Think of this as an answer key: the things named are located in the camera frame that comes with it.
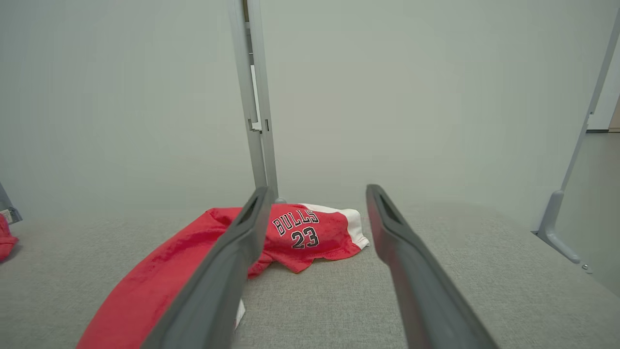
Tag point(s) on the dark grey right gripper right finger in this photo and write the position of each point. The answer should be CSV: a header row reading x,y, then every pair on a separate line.
x,y
421,291

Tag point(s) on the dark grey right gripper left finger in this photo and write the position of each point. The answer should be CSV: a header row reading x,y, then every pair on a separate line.
x,y
213,281

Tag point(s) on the red basketball shorts white trim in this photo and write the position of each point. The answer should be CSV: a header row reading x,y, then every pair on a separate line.
x,y
145,291

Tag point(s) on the red Bulls jersey white sleeves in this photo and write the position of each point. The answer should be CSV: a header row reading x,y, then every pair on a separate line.
x,y
6,242

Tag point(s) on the grey partition support leg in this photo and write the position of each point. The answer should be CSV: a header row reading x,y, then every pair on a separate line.
x,y
576,150

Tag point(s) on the grey partition post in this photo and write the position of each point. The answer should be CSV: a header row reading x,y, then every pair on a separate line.
x,y
264,72
242,72

